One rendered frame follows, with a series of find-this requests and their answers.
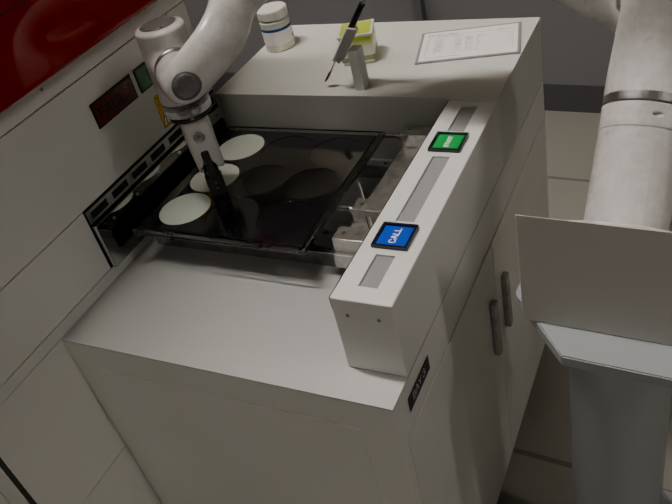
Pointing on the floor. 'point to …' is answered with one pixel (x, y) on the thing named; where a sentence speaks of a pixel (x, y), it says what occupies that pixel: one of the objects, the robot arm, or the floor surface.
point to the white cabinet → (502, 398)
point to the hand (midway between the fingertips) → (216, 183)
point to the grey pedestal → (615, 413)
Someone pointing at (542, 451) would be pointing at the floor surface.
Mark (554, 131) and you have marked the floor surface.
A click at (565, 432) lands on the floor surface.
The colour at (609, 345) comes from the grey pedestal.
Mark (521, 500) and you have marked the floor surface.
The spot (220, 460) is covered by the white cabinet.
